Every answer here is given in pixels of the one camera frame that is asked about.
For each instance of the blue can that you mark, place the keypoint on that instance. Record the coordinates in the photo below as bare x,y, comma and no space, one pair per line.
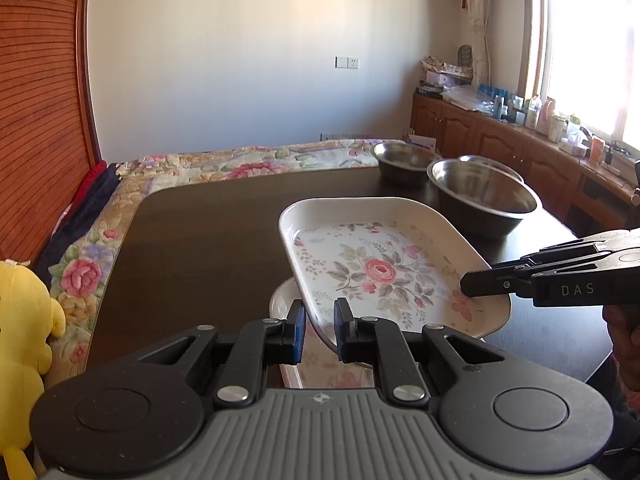
498,109

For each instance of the large steel bowl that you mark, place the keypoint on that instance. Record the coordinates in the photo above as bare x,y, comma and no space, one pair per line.
480,195

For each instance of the wooden cabinet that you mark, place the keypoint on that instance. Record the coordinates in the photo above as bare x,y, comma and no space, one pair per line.
495,140

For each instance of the white jar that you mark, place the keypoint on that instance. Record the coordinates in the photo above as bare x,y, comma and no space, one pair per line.
557,129

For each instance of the small steel bowl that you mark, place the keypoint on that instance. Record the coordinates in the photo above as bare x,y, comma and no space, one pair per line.
400,160
505,166

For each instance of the red knitted cloth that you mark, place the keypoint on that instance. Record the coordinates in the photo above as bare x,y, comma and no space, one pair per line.
90,182

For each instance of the wooden slatted wardrobe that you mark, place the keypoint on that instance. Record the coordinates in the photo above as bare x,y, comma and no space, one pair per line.
40,110

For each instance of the person's right hand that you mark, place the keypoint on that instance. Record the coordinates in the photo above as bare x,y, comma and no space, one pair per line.
627,340

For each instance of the green lidded bottle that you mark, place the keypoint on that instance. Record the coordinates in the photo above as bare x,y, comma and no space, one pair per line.
574,124

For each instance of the pink thermos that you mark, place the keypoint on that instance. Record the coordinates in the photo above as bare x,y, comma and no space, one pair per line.
548,110

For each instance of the dark stacked books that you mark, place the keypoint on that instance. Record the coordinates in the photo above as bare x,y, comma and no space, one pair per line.
429,92

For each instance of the white wall switch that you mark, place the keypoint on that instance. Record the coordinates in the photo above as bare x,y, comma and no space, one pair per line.
346,62

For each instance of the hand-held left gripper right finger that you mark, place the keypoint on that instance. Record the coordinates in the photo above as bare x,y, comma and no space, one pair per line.
342,332

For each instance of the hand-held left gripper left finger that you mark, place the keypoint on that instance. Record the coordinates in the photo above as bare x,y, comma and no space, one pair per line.
299,332

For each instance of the white bottle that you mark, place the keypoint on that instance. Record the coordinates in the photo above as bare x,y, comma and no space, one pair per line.
532,115

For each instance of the row of blue boxes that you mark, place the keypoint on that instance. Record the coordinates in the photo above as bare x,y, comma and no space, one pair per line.
492,90

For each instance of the window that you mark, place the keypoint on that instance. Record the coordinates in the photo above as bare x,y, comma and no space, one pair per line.
585,60

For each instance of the tissue box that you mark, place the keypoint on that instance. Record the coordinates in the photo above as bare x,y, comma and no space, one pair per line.
574,146

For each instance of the white paper bag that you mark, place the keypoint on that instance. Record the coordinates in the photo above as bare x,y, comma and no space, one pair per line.
422,141

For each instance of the floral bed blanket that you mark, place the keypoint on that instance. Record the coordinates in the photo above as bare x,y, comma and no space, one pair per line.
225,160

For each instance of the white floral plate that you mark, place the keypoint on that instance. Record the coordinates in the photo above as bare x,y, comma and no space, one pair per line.
380,270
285,297

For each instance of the pink box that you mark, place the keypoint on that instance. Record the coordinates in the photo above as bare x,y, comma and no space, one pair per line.
445,78

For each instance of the orange box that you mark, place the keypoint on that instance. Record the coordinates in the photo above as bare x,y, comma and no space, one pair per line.
597,150

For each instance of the yellow plush toy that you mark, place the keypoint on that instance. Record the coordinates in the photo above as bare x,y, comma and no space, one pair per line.
20,340

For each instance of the patterned curtain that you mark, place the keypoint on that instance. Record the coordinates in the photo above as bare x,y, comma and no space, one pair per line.
475,10

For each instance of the dark oval object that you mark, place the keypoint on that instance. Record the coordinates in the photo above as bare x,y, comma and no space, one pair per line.
465,55

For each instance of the wall power strip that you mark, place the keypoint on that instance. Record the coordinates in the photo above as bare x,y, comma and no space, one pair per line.
330,136

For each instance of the folded floral cloth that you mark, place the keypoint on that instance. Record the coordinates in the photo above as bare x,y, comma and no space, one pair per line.
445,64

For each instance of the clear plastic bag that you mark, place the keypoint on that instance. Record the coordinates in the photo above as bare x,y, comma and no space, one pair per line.
470,97

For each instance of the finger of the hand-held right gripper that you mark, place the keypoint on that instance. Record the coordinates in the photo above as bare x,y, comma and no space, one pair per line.
490,284
550,258

